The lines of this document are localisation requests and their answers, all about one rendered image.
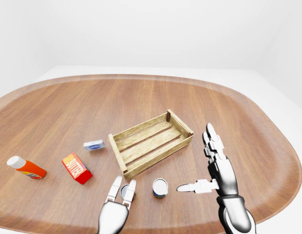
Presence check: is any tin with red-brown label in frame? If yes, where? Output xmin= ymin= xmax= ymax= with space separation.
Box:
xmin=119 ymin=183 xmax=136 ymax=202

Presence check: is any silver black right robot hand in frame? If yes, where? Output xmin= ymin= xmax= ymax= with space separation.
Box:
xmin=176 ymin=122 xmax=240 ymax=197

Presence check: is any orange bottle with white cap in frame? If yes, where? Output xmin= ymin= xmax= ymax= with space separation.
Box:
xmin=6 ymin=156 xmax=47 ymax=180

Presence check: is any red yellow butter box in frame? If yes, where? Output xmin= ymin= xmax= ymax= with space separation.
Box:
xmin=61 ymin=152 xmax=94 ymax=185

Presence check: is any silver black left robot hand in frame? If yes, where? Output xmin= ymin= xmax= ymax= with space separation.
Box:
xmin=97 ymin=175 xmax=137 ymax=234

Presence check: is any wooden slat tray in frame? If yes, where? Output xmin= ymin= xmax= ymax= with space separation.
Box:
xmin=108 ymin=109 xmax=194 ymax=180

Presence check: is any small blue white box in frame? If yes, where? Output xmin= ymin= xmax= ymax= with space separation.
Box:
xmin=83 ymin=139 xmax=106 ymax=152

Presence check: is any tin with blue label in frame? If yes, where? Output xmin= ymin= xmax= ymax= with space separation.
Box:
xmin=152 ymin=178 xmax=169 ymax=199

